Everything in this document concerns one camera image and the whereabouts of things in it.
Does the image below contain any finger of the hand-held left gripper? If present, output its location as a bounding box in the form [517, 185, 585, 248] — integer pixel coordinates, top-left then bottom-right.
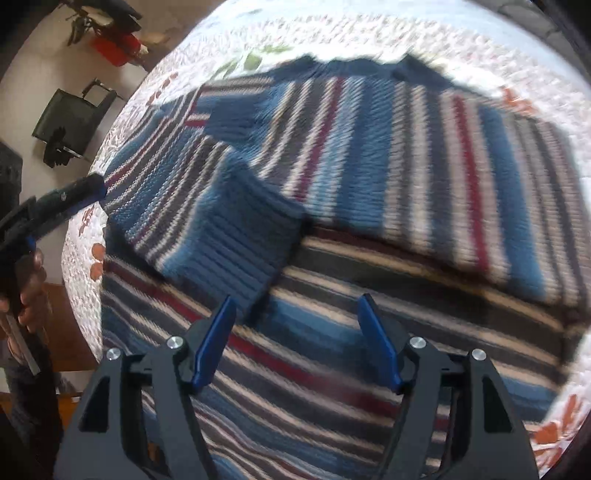
[28, 173, 109, 240]

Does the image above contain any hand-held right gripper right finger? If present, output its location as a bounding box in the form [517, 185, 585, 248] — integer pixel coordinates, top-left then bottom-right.
[359, 294, 539, 480]

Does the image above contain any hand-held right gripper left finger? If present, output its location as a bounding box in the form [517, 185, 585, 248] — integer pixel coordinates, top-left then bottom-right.
[54, 295, 238, 480]

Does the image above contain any striped knit sweater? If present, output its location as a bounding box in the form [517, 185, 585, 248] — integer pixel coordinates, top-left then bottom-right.
[99, 53, 588, 480]

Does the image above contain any person's left forearm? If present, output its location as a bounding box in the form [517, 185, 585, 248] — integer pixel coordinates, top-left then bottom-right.
[0, 339, 63, 467]

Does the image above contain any person's left hand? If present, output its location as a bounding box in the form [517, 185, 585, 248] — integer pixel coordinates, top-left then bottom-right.
[0, 248, 48, 344]

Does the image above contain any black folding chair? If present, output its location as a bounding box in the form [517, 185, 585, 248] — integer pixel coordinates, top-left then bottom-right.
[31, 78, 124, 168]

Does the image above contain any wooden furniture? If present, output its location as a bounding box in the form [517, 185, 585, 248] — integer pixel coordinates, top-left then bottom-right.
[41, 281, 101, 372]

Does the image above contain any floral quilted bedspread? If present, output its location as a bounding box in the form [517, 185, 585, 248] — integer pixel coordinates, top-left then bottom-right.
[61, 0, 591, 480]

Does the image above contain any red box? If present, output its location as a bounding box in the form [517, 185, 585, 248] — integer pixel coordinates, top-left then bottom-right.
[89, 33, 149, 68]

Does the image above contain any black equipment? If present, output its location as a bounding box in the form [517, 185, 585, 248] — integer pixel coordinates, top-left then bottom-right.
[59, 0, 144, 46]

